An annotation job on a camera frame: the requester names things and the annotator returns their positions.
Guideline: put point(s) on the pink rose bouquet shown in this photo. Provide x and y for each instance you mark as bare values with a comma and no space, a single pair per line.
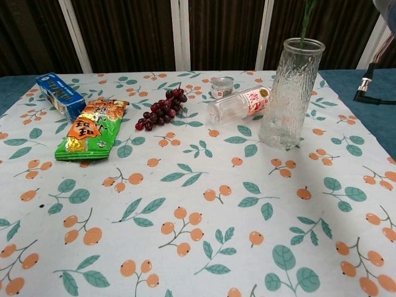
305,24

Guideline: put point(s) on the textured clear glass vase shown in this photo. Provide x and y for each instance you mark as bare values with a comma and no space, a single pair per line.
290,102

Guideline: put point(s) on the floral print tablecloth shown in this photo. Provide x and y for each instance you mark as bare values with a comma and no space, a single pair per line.
198,201

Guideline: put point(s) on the purple grape bunch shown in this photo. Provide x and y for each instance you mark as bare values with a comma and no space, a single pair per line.
161,111

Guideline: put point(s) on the clear bottle red label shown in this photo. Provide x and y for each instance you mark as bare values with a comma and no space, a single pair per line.
238,105

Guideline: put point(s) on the small glass jar silver lid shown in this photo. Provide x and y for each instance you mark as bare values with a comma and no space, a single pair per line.
221,88

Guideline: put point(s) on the green orange snack bag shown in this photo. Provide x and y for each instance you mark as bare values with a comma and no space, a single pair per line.
89,130

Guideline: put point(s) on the blue rectangular carton box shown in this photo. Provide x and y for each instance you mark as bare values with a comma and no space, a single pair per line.
60,94

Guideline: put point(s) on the white frame post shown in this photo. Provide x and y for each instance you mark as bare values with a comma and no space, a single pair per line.
180,34
75,37
261,34
372,43

